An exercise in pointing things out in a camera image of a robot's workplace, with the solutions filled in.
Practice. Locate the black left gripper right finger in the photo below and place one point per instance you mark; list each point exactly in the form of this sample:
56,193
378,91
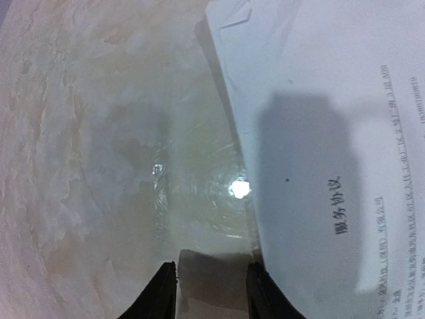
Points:
265,299

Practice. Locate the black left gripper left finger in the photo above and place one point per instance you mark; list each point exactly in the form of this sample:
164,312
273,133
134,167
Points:
158,299

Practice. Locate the brown plastic folder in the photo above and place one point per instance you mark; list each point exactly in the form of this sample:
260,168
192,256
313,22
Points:
228,183

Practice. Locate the white paper stack remainder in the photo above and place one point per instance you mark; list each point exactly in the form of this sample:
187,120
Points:
328,103

